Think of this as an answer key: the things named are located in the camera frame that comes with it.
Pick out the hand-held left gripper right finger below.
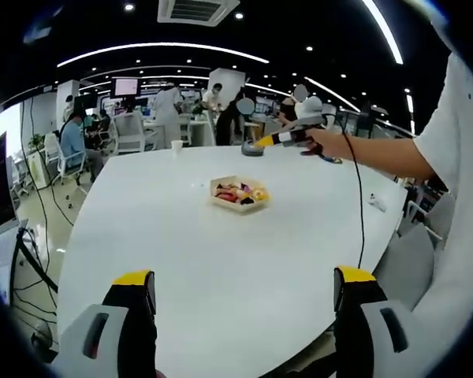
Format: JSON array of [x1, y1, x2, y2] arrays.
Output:
[[333, 265, 433, 378]]

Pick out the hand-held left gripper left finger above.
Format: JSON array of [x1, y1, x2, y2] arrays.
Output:
[[57, 269, 158, 378]]

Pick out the beige hexagonal container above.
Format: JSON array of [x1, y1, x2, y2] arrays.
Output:
[[208, 175, 270, 215]]

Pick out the person's right hand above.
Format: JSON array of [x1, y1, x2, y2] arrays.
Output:
[[300, 128, 358, 163]]

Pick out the grey VR headset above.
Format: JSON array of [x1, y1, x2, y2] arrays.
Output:
[[240, 139, 266, 158]]

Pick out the black tripod stand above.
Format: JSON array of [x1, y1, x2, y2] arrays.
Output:
[[358, 101, 387, 137]]

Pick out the grey mesh office chair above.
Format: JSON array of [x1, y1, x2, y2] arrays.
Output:
[[372, 192, 456, 312]]

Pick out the long ceiling light strip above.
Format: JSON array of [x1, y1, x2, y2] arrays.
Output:
[[360, 0, 404, 65], [57, 42, 270, 69]]

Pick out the white handheld controller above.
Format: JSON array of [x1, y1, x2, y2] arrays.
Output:
[[368, 192, 387, 212]]

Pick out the ceiling air conditioner vent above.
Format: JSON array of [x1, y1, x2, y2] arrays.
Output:
[[156, 0, 240, 27]]

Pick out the white office chair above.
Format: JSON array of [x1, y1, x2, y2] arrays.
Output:
[[114, 110, 147, 154], [43, 133, 90, 186]]

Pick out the person in white shirt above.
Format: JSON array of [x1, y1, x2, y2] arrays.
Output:
[[412, 50, 473, 355]]

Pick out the bright display screen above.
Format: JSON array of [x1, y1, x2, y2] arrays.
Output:
[[113, 78, 140, 98]]

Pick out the white low cabinet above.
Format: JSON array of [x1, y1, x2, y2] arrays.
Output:
[[25, 152, 50, 190]]

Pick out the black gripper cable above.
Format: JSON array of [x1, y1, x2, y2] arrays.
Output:
[[326, 113, 366, 269]]

